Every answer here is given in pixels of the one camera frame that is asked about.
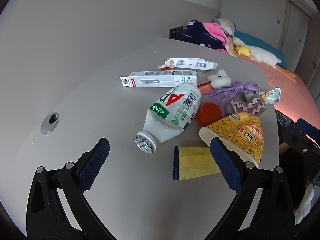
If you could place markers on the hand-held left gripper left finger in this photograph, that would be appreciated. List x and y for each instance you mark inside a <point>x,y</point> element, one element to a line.
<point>96,165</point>

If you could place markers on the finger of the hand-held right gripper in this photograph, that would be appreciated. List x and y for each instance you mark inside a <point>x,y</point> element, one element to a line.
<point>308,128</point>

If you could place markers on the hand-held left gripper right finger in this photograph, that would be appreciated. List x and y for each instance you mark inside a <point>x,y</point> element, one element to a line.
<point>225,166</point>

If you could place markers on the purple plastic bag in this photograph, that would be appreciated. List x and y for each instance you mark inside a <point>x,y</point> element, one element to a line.
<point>225,95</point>

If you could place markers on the white thermometer box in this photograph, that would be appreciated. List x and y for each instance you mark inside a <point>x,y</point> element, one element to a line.
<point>155,78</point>

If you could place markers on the yellow packet with blue edge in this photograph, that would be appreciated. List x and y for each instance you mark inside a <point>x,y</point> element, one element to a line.
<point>195,162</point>

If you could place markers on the yellow paper cup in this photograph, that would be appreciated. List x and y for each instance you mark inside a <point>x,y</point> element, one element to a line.
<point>237,135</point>

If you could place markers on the pink bed sheet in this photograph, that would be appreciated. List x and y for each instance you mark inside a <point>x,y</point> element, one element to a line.
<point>287,92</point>

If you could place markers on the clear snack wrapper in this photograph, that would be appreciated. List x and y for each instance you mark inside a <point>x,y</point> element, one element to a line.
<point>272,95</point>

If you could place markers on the orange round lid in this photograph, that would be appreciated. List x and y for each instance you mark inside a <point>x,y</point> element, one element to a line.
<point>207,113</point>

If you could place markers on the grey red-print packaging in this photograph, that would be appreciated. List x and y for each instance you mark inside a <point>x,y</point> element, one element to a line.
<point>252,106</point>

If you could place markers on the white plastic drink bottle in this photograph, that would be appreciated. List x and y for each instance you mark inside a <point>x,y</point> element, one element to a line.
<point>172,110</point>

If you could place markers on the flat pink box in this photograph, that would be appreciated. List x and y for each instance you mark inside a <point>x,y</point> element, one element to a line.
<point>206,87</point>

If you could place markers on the crumpled white tissue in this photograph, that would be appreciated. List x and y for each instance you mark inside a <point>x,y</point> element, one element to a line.
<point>220,80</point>

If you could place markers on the white goose plush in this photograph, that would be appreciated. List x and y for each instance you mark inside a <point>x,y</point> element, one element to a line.
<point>262,55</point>

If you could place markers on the teal pillow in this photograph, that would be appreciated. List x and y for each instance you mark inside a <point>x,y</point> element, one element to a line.
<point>260,43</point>

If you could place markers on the yellow duck plush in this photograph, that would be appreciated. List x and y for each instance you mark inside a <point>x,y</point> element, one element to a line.
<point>243,50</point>

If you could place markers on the grey wardrobe door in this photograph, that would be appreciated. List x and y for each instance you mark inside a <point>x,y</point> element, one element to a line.
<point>295,25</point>

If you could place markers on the white and orange carton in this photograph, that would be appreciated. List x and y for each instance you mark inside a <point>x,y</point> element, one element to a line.
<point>180,71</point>

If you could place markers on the torn white barcode carton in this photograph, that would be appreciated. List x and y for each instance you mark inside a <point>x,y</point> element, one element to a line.
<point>190,63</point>

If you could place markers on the checked patchwork pillow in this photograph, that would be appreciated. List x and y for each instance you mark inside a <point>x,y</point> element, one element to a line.
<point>226,23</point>

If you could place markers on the pink fleece blanket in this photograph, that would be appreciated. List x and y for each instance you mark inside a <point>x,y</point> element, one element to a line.
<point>215,31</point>

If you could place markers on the navy printed blanket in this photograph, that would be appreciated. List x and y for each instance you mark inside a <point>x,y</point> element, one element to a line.
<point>195,33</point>

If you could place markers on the dark wall socket panel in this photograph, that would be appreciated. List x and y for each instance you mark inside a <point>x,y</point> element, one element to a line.
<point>175,33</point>

